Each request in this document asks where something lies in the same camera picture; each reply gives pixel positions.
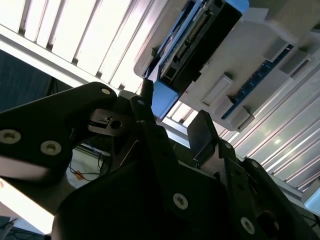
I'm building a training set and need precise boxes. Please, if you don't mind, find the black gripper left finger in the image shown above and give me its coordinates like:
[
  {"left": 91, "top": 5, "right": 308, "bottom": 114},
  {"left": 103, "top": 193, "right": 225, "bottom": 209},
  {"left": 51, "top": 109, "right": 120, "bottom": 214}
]
[{"left": 0, "top": 78, "right": 195, "bottom": 224}]

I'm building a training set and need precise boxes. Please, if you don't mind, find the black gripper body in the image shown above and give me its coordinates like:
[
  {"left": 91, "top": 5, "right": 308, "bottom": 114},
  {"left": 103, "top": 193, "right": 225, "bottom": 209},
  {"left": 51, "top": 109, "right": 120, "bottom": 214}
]
[{"left": 51, "top": 159, "right": 251, "bottom": 240}]

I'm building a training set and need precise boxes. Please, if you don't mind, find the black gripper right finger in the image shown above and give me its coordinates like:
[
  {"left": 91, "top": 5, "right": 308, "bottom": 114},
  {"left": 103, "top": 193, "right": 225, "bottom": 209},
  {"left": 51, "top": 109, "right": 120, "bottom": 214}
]
[{"left": 186, "top": 109, "right": 320, "bottom": 240}]

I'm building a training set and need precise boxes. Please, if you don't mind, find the hard disk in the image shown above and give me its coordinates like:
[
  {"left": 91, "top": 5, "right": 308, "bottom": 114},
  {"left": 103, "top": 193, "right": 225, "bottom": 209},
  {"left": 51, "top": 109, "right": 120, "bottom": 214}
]
[{"left": 133, "top": 0, "right": 251, "bottom": 120}]

